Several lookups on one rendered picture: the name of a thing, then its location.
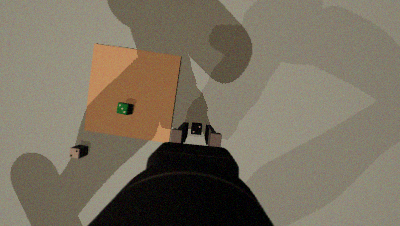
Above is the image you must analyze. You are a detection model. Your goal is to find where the orange square mat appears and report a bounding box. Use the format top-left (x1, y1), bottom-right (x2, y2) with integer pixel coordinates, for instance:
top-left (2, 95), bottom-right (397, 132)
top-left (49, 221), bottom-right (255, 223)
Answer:
top-left (85, 44), bottom-right (182, 143)

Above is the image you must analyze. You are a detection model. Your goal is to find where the green die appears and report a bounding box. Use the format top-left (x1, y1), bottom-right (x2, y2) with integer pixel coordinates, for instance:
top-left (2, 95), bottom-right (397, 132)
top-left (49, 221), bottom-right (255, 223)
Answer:
top-left (117, 102), bottom-right (134, 115)

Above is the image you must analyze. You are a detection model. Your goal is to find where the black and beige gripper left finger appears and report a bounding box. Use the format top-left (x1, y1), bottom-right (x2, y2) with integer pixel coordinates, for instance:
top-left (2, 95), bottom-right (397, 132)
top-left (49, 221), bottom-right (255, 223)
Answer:
top-left (170, 122), bottom-right (189, 143)

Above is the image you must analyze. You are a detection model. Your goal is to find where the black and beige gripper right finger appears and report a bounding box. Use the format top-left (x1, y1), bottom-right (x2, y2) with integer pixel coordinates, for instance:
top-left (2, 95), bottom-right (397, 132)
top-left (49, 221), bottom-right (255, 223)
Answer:
top-left (205, 125), bottom-right (222, 147)

